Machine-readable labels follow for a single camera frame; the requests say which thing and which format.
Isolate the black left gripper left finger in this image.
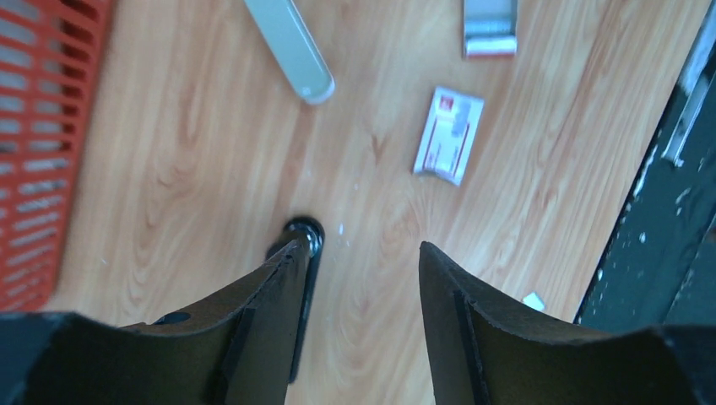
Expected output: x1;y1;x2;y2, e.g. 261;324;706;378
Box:
1;240;308;404

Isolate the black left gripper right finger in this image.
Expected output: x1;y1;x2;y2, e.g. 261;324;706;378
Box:
419;242;715;404

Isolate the black stapler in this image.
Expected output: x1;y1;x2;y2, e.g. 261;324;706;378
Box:
265;216;325;384

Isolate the grey-green white stapler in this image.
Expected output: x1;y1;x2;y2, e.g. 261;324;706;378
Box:
244;0;335;105

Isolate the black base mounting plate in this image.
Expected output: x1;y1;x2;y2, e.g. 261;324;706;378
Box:
575;40;715;333

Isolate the red white staple box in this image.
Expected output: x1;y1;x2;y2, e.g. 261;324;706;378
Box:
413;86;485;186

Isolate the open staple box tray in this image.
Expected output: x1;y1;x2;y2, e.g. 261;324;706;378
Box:
463;0;518;59

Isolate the red plastic shopping basket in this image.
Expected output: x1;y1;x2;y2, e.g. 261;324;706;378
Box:
1;1;115;312

